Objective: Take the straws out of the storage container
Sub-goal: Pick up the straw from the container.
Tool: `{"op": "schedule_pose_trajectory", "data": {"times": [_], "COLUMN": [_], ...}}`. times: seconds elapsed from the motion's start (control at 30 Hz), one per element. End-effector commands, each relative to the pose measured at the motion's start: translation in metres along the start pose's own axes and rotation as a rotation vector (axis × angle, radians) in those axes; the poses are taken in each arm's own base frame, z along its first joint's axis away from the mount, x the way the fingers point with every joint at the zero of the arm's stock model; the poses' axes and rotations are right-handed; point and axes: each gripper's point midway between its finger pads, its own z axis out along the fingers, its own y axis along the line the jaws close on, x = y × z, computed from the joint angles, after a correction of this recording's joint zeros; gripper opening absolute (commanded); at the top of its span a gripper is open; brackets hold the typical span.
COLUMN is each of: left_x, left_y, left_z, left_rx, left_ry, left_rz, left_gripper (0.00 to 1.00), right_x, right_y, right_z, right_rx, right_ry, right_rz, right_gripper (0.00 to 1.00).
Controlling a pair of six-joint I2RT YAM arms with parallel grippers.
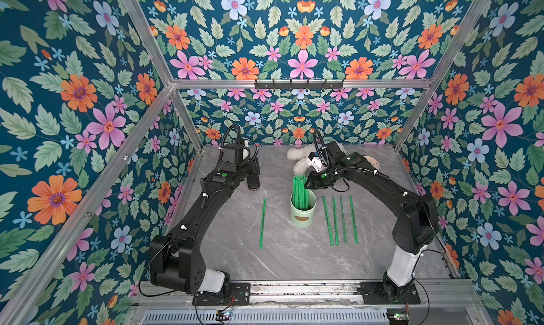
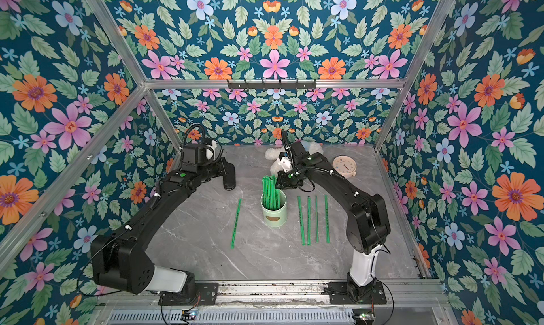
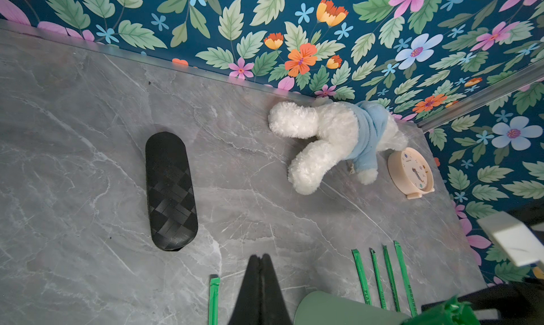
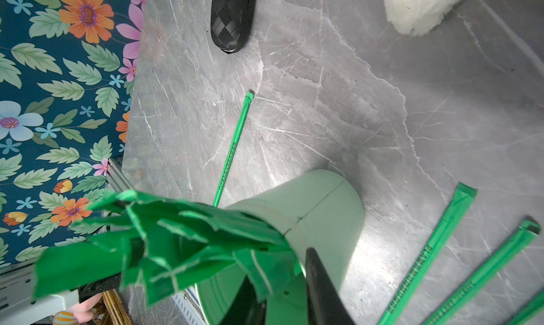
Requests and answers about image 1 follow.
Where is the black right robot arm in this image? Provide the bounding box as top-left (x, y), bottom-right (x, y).
top-left (305, 142), bottom-right (439, 302)

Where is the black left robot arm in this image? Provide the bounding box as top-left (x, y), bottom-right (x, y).
top-left (149, 140), bottom-right (260, 297)

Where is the bundle of green wrapped straws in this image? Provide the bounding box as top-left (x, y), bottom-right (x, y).
top-left (292, 175), bottom-right (310, 210)

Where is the light green storage cup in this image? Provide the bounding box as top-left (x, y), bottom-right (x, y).
top-left (290, 191), bottom-right (317, 228)

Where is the white plush teddy bear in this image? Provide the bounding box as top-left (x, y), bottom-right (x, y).
top-left (287, 144), bottom-right (327, 176)

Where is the black remote control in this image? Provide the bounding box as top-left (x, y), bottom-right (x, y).
top-left (247, 169), bottom-right (260, 191)

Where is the black wall hook rack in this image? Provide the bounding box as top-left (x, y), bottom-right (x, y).
top-left (254, 79), bottom-right (344, 91)

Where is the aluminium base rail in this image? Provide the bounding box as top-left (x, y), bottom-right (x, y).
top-left (135, 280), bottom-right (481, 307)

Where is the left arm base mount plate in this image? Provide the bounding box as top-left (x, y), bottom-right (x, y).
top-left (192, 282), bottom-right (252, 307)

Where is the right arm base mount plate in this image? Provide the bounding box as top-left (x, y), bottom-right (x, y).
top-left (358, 282), bottom-right (421, 305)

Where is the white vented cable duct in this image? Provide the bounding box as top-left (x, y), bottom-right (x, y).
top-left (142, 309), bottom-right (390, 324)

